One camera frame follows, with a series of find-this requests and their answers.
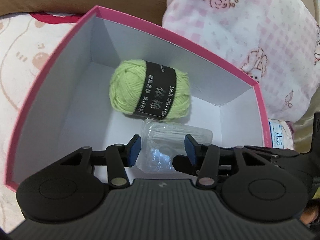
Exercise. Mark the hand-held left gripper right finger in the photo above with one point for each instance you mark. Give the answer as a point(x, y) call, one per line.
point(190, 151)

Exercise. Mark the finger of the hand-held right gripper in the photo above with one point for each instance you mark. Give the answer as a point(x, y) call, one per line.
point(287, 157)
point(182, 163)

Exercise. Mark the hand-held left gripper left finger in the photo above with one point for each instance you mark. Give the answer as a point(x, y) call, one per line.
point(135, 151)

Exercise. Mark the blue wet wipes pack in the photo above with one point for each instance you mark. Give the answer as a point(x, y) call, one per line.
point(280, 136)

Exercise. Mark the clear floss pick box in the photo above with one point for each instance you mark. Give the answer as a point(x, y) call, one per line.
point(165, 140)

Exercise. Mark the green yarn ball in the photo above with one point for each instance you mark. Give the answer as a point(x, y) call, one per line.
point(127, 92)

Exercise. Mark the pink cardboard box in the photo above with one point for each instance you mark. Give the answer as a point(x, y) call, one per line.
point(62, 100)

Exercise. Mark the person's right hand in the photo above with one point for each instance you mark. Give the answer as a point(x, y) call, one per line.
point(312, 215)

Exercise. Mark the pink checkered pillow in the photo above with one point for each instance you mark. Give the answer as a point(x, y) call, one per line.
point(250, 42)

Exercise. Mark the beige bed headboard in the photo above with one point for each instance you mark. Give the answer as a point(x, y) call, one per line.
point(315, 0)

